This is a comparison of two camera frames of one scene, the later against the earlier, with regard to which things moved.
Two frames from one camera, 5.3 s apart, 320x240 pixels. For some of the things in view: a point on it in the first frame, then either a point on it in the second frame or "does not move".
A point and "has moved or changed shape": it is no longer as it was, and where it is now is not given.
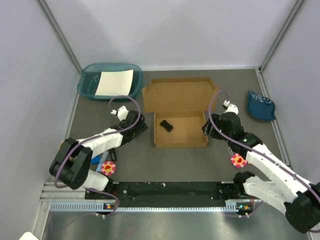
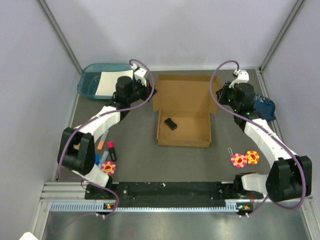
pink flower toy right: x=238 y=161 does not move
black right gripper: x=206 y=131 → x=221 y=93
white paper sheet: x=115 y=83 does not move
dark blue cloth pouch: x=260 y=108 does not move
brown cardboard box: x=183 y=102 does not move
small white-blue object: x=95 y=160 does not move
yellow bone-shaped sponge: x=164 y=124 has moved or changed shape
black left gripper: x=142 y=127 → x=147 y=90
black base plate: x=168 y=194 does not move
